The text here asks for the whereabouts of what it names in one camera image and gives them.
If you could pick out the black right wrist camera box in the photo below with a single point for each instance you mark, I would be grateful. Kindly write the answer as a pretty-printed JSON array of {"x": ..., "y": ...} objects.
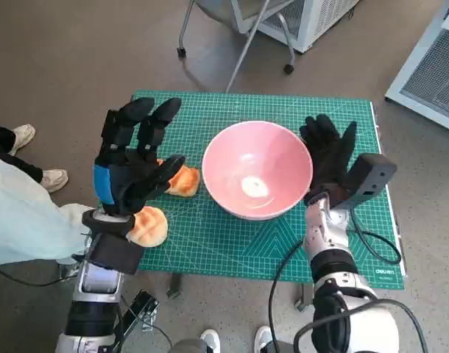
[{"x": 368, "y": 176}]

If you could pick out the white unit with grille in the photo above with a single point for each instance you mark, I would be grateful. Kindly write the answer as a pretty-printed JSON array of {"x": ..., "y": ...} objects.
[{"x": 430, "y": 81}]

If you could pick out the grey metal table leg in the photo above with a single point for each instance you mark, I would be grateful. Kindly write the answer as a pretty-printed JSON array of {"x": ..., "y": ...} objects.
[
  {"x": 303, "y": 296},
  {"x": 174, "y": 287}
]

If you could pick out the pink bowl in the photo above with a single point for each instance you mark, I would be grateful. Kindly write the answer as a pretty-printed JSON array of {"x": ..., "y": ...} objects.
[{"x": 257, "y": 165}]

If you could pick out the white shoe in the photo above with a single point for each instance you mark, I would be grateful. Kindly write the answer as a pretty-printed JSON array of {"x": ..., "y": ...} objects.
[
  {"x": 210, "y": 340},
  {"x": 265, "y": 338}
]

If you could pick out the green cutting mat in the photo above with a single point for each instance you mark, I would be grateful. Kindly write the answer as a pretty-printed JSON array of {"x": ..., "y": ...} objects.
[{"x": 228, "y": 250}]

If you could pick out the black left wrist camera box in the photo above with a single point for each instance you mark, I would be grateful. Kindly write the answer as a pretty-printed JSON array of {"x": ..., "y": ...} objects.
[{"x": 116, "y": 253}]

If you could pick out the grey chair with casters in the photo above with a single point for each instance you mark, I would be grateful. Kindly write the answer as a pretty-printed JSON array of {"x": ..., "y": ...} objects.
[{"x": 243, "y": 48}]

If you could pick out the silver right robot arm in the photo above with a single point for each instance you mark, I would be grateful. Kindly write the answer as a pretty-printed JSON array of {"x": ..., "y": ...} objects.
[{"x": 331, "y": 264}]

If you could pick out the person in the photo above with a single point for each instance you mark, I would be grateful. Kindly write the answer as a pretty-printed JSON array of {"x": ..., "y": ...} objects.
[{"x": 18, "y": 213}]

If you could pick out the round scored toy bun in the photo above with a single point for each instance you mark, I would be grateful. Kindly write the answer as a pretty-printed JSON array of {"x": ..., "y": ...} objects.
[{"x": 151, "y": 228}]

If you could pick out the long braided toy bread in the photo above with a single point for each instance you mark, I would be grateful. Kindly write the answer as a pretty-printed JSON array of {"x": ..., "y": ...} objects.
[{"x": 186, "y": 182}]

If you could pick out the white mesh-sided cabinet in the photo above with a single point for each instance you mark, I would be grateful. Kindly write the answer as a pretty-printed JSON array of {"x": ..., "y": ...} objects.
[{"x": 320, "y": 22}]

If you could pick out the black bar with clamp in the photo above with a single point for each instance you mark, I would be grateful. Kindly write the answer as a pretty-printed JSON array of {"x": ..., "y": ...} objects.
[{"x": 140, "y": 309}]

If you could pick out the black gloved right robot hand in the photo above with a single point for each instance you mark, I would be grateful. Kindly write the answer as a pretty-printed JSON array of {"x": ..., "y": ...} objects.
[{"x": 327, "y": 158}]

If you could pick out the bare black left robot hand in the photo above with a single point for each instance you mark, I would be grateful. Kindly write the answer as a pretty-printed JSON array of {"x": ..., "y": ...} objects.
[{"x": 132, "y": 176}]

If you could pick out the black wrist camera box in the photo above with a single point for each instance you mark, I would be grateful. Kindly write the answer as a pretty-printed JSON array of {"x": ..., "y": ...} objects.
[
  {"x": 116, "y": 253},
  {"x": 368, "y": 176}
]

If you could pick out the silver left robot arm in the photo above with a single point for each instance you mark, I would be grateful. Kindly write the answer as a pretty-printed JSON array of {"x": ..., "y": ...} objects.
[{"x": 95, "y": 283}]

